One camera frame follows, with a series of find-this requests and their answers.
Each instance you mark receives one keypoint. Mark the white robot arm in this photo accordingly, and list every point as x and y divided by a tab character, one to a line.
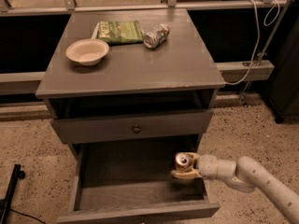
245	175

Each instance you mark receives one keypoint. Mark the dark cabinet at right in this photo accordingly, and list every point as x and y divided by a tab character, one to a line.
283	85

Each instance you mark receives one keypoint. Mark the grey middle drawer with knob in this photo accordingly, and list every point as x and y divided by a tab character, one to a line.
126	127

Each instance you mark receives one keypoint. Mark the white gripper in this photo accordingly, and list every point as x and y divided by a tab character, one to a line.
207	166

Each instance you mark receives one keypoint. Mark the orange soda can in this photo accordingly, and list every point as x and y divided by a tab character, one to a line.
183	161

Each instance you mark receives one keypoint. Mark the black stand leg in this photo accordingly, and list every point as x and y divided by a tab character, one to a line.
5	203

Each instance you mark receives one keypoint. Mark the silver green crushed can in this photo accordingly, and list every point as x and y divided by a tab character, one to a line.
156	36

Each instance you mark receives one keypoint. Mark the white paper bowl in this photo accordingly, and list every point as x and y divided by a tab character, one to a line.
87	52

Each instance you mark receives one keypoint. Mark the grey wooden drawer cabinet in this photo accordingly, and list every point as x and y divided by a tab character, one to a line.
119	104

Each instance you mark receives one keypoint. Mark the metal window rail frame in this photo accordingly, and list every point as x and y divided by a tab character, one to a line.
140	3

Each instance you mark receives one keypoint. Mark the grey open bottom drawer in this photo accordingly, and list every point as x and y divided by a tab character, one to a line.
130	182

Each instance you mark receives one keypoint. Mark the green chip bag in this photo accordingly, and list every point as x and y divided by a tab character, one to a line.
118	32

